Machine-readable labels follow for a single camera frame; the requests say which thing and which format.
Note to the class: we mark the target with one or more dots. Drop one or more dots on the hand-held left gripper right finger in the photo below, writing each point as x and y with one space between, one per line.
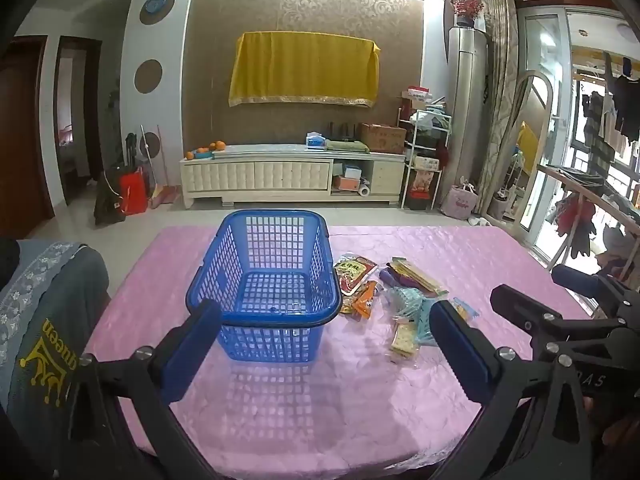
460 355

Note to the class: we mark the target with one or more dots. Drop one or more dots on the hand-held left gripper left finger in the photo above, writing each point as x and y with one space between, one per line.
192 355

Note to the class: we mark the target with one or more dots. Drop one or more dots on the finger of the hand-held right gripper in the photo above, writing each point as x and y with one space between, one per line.
525 307
575 280

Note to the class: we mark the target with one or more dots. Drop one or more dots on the small yellow blue packet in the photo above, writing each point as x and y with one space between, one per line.
465 308

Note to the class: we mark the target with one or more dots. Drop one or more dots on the light blue snack packet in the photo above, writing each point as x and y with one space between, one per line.
412 305

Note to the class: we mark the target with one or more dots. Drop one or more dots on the beige long snack packet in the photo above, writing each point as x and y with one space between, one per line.
417 275

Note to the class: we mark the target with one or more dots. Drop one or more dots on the blue plastic basket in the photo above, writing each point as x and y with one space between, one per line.
280 319

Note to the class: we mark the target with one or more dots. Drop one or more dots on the blue purple snack packet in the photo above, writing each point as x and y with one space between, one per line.
387 276

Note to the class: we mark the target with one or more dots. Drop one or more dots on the orange snack packet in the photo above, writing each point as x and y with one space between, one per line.
362 302

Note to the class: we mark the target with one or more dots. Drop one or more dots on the red snack packet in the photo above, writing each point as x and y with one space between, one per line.
352 272

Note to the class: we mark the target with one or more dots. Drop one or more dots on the person's right hand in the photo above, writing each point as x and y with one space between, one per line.
620 430

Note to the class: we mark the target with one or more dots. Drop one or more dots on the red black garment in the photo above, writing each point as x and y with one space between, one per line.
572 217

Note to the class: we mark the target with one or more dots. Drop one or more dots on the white slippers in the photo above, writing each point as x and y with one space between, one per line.
480 221

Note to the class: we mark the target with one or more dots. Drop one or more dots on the wooden clothes drying rack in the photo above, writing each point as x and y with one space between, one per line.
575 180

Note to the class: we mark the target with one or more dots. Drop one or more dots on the grey waste bin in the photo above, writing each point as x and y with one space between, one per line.
497 207

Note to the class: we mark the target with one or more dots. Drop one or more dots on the pink tablecloth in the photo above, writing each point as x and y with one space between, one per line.
350 400

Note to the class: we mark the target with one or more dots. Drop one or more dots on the pink tote bag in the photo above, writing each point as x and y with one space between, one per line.
460 202

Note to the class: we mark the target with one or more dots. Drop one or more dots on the grey embroidered chair cover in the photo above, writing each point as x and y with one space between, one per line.
60 310

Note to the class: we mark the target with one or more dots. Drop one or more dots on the pink broom with dustpan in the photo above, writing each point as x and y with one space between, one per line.
162 195

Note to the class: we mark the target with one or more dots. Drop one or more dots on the black bag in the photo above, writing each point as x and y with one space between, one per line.
107 205

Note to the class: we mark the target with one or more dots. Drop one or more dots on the red bag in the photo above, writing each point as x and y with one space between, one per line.
133 192

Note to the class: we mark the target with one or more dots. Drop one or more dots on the glass sliding door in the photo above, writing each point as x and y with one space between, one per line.
542 110

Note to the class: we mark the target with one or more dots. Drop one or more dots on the arched standing mirror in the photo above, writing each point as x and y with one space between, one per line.
525 110

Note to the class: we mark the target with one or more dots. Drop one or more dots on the white shelf rack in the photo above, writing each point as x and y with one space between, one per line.
425 160

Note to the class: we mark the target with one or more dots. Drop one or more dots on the hanging clothes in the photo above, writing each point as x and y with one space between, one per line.
627 105

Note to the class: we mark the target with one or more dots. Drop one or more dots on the white paper roll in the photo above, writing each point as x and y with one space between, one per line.
365 190

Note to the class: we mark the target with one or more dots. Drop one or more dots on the white tv cabinet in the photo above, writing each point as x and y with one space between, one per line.
255 175

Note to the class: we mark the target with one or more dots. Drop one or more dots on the blue fruit plate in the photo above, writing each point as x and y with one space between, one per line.
201 154

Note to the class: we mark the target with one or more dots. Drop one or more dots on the silver tower air conditioner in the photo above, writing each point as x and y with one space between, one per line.
466 110

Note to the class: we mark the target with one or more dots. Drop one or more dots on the orange box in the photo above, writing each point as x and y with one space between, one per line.
345 183

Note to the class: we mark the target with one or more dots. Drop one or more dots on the teal box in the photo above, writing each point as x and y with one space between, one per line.
352 172

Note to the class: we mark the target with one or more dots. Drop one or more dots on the brown cardboard box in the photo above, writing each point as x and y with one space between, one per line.
382 137

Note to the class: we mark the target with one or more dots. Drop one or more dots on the patterned beige curtain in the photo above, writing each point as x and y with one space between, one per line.
500 60

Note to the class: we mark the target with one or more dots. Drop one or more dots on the green folded cloth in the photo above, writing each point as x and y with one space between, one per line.
347 146

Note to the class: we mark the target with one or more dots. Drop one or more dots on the red white box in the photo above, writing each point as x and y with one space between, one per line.
419 94

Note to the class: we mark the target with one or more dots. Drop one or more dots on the blue tissue box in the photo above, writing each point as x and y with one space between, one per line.
315 140

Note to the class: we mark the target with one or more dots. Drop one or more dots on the brown wooden door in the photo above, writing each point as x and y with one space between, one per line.
22 135

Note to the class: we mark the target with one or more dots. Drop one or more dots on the vase with red flowers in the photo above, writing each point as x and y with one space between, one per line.
467 10

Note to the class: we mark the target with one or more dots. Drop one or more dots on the yellow cloth cover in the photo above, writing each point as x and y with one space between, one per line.
305 67

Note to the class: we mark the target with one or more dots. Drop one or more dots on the plain brown round wall disc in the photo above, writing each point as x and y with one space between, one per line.
148 76

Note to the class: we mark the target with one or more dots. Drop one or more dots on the round wall disc blue plate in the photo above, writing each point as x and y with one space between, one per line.
156 6

